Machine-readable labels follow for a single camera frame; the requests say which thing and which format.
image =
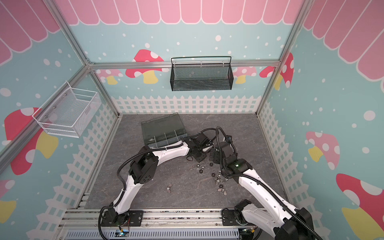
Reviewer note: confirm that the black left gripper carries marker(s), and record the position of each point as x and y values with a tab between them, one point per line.
200	159

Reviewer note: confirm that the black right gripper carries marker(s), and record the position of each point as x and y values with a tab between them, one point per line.
216	154

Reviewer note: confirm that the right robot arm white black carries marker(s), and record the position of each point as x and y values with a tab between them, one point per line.
280	219

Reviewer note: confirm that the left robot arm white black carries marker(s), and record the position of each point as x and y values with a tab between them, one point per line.
140	169

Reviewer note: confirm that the green plastic compartment organizer box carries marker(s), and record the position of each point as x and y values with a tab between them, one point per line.
163	131

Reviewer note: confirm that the black wire mesh basket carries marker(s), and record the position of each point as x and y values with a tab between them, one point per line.
211	73

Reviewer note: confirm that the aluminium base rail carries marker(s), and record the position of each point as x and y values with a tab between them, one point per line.
166	224

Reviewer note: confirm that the white wire mesh basket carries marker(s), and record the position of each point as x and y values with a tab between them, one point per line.
69	112

